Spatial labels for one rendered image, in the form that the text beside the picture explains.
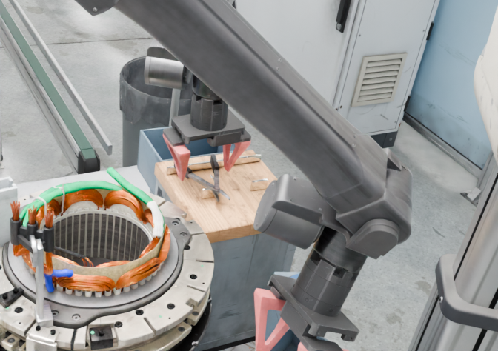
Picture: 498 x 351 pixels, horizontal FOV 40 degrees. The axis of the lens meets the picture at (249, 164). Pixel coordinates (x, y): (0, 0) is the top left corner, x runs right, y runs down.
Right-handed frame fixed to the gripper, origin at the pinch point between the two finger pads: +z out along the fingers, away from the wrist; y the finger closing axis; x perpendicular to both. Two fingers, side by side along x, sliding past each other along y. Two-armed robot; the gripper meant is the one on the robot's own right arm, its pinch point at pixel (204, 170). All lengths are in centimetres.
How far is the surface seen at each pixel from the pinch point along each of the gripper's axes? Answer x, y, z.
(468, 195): -94, -189, 115
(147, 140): -15.3, 4.1, 2.4
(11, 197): 10.1, 32.0, -9.2
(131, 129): -129, -34, 71
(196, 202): 4.3, 3.1, 2.8
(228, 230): 11.8, 1.0, 3.5
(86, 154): -60, 3, 32
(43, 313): 25.3, 32.1, -3.1
